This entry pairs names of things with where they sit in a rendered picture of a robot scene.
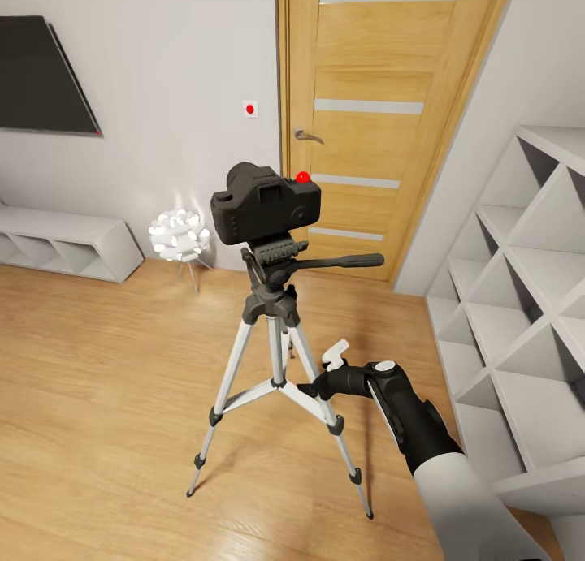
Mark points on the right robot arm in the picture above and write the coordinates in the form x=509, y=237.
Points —
x=470, y=522

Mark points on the wall mounted tv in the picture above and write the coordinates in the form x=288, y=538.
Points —
x=37, y=89

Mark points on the camera tripod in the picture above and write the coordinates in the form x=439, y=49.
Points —
x=271, y=262

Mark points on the digital camera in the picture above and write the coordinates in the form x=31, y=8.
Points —
x=258, y=203

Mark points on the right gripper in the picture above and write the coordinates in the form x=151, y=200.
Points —
x=329, y=383

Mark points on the bookcase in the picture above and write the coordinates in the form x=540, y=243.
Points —
x=520, y=420
x=74, y=244

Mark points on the door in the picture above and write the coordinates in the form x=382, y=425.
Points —
x=371, y=92

